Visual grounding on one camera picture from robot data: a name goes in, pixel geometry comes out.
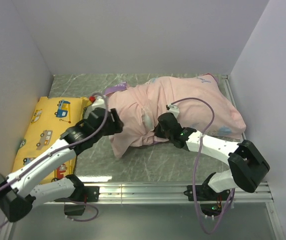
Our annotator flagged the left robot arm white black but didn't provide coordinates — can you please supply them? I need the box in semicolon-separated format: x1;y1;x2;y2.
0;107;123;223

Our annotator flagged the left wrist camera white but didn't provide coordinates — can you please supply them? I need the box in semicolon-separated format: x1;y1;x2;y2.
89;96;108;111

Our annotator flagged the white pillow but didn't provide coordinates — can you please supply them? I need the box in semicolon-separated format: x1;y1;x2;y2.
141;109;155;132

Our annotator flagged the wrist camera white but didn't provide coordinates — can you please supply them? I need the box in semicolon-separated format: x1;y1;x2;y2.
166;104;180;118
89;96;108;111

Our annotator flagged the aluminium mounting rail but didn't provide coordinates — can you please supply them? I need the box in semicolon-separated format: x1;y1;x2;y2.
42;182;275;205

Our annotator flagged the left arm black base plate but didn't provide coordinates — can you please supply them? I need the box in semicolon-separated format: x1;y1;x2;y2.
76;186;100;203

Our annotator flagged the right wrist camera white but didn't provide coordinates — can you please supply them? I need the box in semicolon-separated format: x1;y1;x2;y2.
166;104;180;118

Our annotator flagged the yellow car print pillow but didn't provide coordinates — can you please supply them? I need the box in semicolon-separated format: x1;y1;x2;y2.
12;96;92;172

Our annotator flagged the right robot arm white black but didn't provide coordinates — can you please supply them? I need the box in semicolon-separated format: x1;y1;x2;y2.
155;112;270;200

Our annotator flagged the purple princess print pillowcase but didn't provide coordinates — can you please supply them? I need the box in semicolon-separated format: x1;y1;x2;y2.
104;73;246;158

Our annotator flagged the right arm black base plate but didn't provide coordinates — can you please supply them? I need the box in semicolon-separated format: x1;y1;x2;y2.
183;185;231;202

